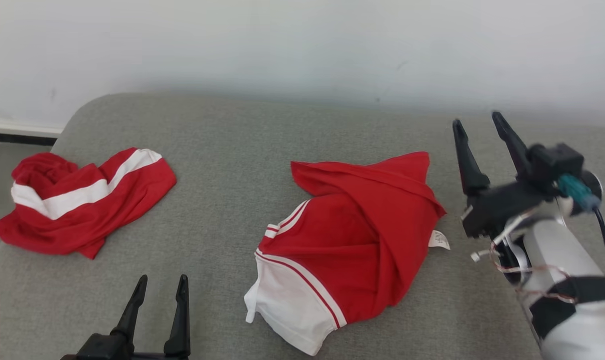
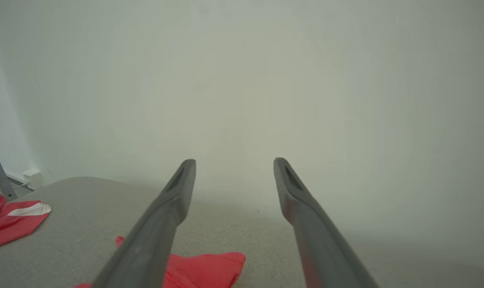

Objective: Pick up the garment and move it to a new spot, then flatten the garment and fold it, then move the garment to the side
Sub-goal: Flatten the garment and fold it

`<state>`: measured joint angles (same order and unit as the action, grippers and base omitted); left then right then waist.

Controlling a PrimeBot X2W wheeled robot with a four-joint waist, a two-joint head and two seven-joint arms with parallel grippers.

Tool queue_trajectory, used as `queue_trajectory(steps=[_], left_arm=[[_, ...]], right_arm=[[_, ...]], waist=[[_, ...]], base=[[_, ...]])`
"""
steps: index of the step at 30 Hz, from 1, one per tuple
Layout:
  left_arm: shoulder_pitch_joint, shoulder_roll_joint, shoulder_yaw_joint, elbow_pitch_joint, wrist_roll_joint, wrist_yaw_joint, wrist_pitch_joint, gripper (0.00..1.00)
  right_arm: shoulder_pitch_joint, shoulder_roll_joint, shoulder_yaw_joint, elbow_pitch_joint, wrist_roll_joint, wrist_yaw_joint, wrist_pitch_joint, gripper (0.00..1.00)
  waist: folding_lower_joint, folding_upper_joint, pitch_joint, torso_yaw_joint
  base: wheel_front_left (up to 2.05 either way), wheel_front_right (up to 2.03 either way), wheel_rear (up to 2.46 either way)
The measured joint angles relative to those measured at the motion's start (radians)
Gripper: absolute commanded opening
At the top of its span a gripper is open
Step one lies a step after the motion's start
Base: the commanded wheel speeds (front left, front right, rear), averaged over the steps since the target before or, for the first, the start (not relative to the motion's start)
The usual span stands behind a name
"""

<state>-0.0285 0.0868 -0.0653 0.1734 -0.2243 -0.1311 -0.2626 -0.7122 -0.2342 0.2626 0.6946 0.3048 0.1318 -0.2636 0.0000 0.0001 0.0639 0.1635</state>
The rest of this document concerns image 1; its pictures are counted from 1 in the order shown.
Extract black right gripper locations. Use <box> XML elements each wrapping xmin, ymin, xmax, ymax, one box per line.
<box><xmin>452</xmin><ymin>111</ymin><xmax>558</xmax><ymax>240</ymax></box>

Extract red shorts with white stripe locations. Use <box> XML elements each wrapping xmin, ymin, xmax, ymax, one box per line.
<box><xmin>0</xmin><ymin>147</ymin><xmax>178</xmax><ymax>260</ymax></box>

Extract red white numbered jersey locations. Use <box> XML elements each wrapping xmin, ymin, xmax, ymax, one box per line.
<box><xmin>244</xmin><ymin>151</ymin><xmax>451</xmax><ymax>357</ymax></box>

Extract white black baseboard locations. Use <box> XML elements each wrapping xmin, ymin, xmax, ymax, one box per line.
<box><xmin>0</xmin><ymin>119</ymin><xmax>64</xmax><ymax>147</ymax></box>

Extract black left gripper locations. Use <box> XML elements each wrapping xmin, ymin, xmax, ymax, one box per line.
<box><xmin>60</xmin><ymin>274</ymin><xmax>191</xmax><ymax>360</ymax></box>

